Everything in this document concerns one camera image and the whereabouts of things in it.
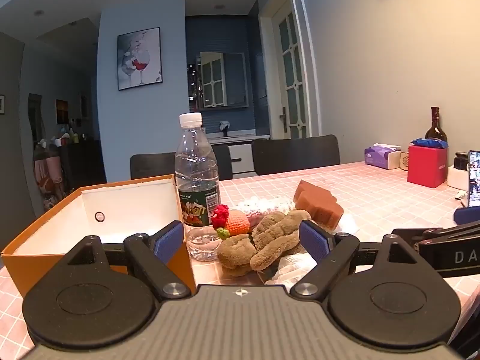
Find framed wine glass picture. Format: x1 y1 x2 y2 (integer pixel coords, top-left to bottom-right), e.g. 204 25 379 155
117 27 163 91

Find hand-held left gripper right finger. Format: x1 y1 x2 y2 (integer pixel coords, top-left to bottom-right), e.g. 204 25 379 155
290 219 417 301

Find pink hanging bags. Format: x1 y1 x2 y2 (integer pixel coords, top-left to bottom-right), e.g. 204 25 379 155
33 152 64 211

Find white plastic bag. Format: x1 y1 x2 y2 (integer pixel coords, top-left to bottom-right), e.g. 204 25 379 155
262 210 361 286

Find orange cardboard box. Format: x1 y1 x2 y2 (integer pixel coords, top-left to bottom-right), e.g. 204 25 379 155
0 174 197 299

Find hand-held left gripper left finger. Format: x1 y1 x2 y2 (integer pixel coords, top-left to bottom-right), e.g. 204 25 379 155
65 220 192 301

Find smartphone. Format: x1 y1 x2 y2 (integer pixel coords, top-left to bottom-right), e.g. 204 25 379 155
467 151 480 208

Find wall mirror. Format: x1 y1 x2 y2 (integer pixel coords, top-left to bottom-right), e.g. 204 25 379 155
199 52 249 109

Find brown plush towel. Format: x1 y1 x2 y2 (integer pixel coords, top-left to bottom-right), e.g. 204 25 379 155
217 210 312 276

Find white glazed door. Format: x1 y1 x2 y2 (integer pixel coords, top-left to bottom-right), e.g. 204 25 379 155
259 0 321 139

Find pink white crochet piece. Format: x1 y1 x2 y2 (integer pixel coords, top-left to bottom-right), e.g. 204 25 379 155
236 195 297 227

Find white vanity cabinet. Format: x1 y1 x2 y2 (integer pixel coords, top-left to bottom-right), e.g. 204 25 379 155
208 133 271 175

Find white jar with black lid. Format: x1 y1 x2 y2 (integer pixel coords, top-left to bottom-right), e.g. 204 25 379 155
447 152 469 191

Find black chair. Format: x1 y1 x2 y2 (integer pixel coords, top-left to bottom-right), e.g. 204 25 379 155
251 134 341 176
130 144 233 181

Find beige patterned holder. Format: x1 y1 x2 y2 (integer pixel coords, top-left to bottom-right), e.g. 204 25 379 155
388 150 410 171

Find clear plastic water bottle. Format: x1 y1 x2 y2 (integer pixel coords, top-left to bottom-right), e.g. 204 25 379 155
174 112 222 261

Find dark sideboard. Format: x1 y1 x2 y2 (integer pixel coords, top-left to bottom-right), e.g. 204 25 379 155
56 139 106 194

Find crochet fruit toy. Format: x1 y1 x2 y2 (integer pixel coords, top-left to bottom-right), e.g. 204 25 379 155
211 204 250 241

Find blue packet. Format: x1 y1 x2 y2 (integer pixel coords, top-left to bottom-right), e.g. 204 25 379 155
410 138 449 149

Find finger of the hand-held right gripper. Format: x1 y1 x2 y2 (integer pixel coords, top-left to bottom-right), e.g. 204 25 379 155
392 223 480 241
453 207 480 226

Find brown sponge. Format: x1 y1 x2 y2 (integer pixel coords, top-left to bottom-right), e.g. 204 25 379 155
293 180 345 229

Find purple tissue pack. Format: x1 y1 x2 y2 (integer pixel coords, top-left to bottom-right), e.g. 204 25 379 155
364 142 402 169

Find red box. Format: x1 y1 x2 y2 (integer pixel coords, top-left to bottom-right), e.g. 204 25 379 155
407 144 448 189

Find dark wine bottle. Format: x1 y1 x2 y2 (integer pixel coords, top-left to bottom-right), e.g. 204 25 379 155
425 107 448 143

